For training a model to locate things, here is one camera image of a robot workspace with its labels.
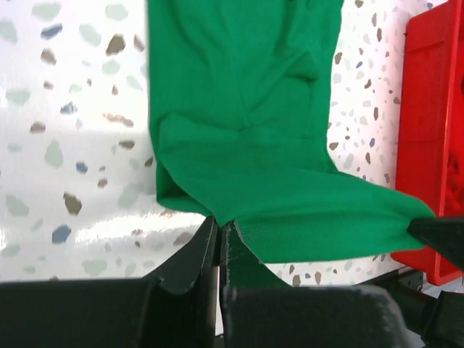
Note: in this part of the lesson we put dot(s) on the green t shirt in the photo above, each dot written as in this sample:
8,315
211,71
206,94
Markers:
239,98

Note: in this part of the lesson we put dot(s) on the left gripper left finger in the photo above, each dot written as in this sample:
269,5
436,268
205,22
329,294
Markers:
172,306

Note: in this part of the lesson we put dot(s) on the red plastic bin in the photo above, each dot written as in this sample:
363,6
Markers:
433,53

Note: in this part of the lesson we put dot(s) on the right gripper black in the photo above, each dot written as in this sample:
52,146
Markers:
438,321

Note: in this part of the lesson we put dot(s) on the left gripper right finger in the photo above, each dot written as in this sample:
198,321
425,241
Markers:
260,310

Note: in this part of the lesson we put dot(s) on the red t shirt in bin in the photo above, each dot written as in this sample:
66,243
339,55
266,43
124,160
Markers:
453,205

